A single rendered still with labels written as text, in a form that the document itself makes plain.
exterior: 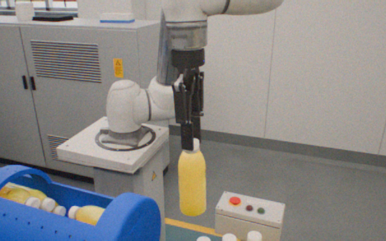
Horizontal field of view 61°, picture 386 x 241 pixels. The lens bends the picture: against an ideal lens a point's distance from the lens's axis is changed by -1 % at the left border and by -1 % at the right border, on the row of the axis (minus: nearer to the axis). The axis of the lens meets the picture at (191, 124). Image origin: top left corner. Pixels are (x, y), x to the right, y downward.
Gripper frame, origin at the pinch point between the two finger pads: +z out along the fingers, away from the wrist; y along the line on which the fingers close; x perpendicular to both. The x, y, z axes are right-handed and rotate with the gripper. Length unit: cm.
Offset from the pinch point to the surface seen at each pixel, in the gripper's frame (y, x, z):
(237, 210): -15.2, 7.3, 30.3
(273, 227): -14.8, 18.6, 33.1
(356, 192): -226, 57, 137
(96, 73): -136, -143, 20
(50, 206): 7, -45, 28
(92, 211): 7.6, -28.3, 24.9
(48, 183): 1, -53, 25
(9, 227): 24, -41, 22
